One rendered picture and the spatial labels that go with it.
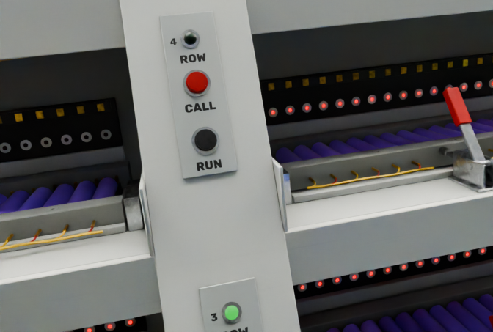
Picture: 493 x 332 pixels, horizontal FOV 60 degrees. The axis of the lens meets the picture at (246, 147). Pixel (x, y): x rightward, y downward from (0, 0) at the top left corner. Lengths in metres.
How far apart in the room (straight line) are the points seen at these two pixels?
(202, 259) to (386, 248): 0.14
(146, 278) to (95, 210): 0.08
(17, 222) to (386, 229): 0.28
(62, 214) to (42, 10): 0.15
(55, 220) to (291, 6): 0.25
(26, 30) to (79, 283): 0.19
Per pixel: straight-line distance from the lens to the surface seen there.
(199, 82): 0.32
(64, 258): 0.35
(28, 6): 0.36
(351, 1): 0.38
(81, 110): 0.49
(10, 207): 0.43
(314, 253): 0.34
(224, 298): 0.32
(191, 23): 0.34
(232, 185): 0.31
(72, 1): 0.36
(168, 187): 0.31
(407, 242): 0.37
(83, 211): 0.37
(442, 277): 0.58
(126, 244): 0.34
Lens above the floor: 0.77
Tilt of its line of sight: 5 degrees up
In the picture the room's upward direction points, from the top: 9 degrees counter-clockwise
